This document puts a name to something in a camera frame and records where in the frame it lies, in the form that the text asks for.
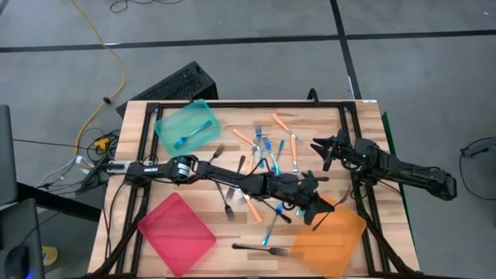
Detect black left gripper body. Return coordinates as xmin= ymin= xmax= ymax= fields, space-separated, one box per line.
xmin=285 ymin=169 xmax=323 ymax=209

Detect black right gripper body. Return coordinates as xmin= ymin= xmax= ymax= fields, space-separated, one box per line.
xmin=331 ymin=128 xmax=360 ymax=164

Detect cream-handled forks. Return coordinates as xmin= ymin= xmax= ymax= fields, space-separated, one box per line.
xmin=231 ymin=128 xmax=269 ymax=155
xmin=243 ymin=192 xmax=264 ymax=225

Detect orange translucent plastic bin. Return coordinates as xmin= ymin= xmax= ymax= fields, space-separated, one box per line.
xmin=290 ymin=194 xmax=368 ymax=279

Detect teal translucent plastic bin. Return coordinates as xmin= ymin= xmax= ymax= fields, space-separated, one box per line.
xmin=153 ymin=98 xmax=223 ymax=160

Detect red translucent plastic bin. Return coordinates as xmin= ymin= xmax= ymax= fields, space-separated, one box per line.
xmin=137 ymin=191 xmax=218 ymax=278

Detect black perforated computer case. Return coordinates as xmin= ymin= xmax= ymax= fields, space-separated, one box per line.
xmin=115 ymin=60 xmax=220 ymax=119

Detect yellow power adapter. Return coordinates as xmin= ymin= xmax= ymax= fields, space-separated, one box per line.
xmin=94 ymin=136 xmax=112 ymax=153

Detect black desk beam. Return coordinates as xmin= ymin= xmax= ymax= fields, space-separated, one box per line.
xmin=17 ymin=181 xmax=102 ymax=223

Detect yellow object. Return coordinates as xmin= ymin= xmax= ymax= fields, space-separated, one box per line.
xmin=41 ymin=245 xmax=60 ymax=267

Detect dark desk top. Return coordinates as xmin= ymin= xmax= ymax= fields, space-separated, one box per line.
xmin=0 ymin=197 xmax=47 ymax=279

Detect black computer mouse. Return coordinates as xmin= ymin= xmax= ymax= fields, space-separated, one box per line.
xmin=2 ymin=244 xmax=32 ymax=279

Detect black cable loop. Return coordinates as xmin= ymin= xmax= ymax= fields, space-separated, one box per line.
xmin=459 ymin=136 xmax=496 ymax=202

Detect yellow cable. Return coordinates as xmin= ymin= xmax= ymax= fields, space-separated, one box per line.
xmin=71 ymin=0 xmax=129 ymax=156

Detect white cable bundle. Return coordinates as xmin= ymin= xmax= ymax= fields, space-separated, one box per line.
xmin=36 ymin=153 xmax=96 ymax=187

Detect black floor cable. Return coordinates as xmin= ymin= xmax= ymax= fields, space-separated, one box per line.
xmin=109 ymin=0 xmax=185 ymax=14

